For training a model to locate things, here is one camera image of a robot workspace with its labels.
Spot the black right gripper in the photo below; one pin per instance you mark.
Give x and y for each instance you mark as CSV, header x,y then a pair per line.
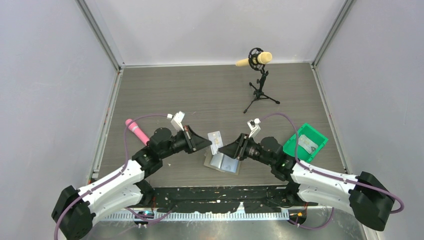
x,y
237,149

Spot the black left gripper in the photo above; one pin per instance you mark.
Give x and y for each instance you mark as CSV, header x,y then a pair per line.
x,y
193,141

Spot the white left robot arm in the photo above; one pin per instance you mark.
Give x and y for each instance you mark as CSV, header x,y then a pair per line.
x,y
77,210

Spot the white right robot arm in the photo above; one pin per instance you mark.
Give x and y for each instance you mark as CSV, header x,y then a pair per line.
x,y
363,196

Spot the card inside green bin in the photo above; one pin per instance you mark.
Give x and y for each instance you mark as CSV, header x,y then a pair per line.
x,y
307,144

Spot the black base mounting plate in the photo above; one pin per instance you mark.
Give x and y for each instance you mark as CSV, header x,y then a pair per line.
x,y
221,199

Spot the black tripod microphone stand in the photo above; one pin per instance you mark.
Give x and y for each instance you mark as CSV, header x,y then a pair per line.
x,y
258,92

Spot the pink cylindrical toy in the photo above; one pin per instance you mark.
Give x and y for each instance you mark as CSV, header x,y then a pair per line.
x,y
137,131

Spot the green plastic bin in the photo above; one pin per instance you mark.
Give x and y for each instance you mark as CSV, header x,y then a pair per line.
x,y
313,134

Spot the yellow foam microphone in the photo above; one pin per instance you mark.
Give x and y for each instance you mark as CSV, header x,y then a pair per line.
x,y
256,59

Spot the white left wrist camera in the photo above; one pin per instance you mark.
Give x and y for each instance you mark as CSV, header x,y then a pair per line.
x,y
176,120

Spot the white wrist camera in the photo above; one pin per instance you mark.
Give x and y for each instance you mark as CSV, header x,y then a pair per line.
x,y
176,120
254,126

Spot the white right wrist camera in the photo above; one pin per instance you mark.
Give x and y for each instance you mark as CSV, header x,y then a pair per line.
x,y
254,126

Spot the aluminium frame rail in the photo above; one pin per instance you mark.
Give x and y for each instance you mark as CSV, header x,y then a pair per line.
x,y
239,214

